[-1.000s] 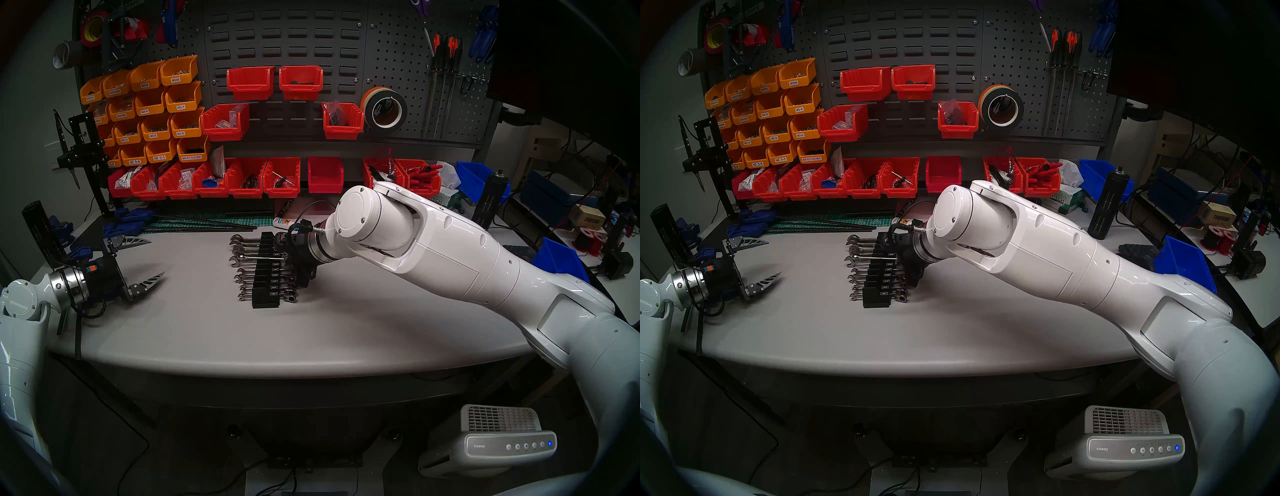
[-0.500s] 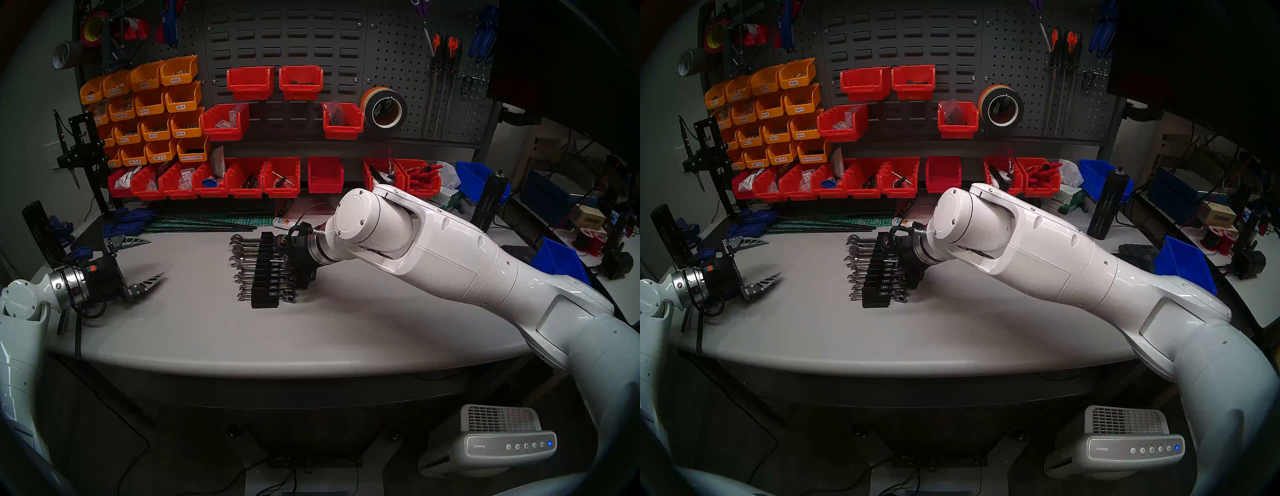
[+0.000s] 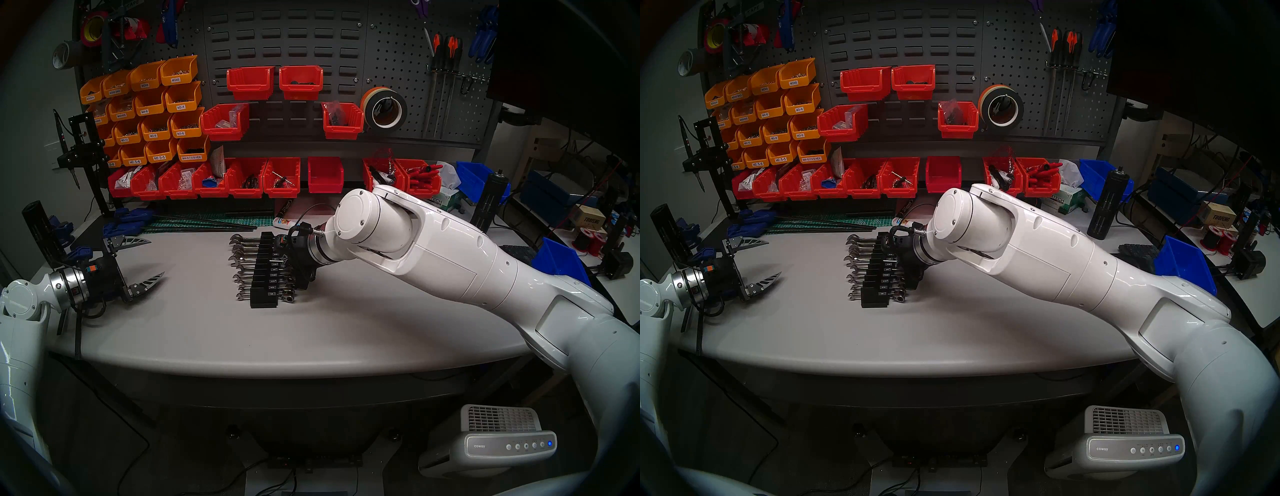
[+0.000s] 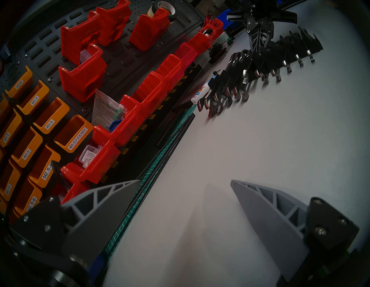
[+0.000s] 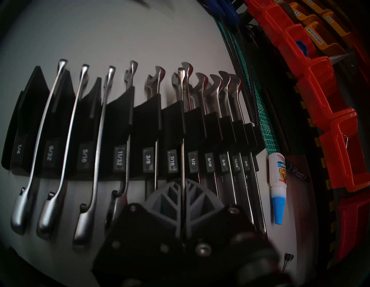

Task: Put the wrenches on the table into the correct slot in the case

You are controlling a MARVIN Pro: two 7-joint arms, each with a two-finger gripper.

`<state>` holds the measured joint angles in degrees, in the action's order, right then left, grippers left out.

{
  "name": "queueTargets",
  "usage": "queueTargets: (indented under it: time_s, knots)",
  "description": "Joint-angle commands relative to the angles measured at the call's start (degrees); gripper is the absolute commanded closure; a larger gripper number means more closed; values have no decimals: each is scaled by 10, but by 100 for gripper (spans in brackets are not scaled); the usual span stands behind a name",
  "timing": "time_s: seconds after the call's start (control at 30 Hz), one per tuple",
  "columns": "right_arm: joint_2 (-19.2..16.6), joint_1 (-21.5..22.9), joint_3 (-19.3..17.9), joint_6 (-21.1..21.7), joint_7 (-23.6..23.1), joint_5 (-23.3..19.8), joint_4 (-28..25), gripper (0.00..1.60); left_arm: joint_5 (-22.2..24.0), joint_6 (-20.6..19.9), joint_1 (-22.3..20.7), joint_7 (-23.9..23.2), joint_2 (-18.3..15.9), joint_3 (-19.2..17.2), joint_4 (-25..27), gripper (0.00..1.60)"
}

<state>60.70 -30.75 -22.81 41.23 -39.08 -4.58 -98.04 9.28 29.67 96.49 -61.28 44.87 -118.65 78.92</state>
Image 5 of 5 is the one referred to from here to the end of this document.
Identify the small blue plastic part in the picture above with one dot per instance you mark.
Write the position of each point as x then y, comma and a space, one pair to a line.
302, 47

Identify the black strip yellow tags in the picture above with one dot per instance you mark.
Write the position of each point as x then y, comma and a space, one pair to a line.
312, 150

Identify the small black thumb screw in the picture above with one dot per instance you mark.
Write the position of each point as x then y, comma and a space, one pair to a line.
288, 257

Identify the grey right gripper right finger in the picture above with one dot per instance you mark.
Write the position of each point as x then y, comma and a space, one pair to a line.
219, 231

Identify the white glue bottle blue cap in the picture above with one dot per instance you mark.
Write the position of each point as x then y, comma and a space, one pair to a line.
278, 173

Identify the black stepped wrench case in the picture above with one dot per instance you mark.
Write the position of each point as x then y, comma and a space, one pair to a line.
144, 121

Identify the orange bin labelled M3-6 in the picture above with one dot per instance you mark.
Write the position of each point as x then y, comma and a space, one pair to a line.
335, 29

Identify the orange bin labelled M2.5-5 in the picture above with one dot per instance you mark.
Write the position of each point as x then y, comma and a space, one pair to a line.
303, 14

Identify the orange bin labelled M4 HEX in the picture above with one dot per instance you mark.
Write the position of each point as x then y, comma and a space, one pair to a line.
321, 37

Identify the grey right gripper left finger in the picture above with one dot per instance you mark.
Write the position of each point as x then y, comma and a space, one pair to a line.
150, 231

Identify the green cutting mat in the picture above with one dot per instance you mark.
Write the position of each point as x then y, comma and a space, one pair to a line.
268, 136

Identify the black marker pen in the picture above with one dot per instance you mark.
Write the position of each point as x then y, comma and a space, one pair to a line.
297, 173

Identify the white user manual sheet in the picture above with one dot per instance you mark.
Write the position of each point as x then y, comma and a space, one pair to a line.
339, 58

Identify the orange bin labelled M3-8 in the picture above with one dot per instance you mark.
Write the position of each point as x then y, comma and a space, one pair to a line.
315, 5

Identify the chrome ratchet combination wrench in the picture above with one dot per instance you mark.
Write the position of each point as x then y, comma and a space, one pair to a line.
182, 156

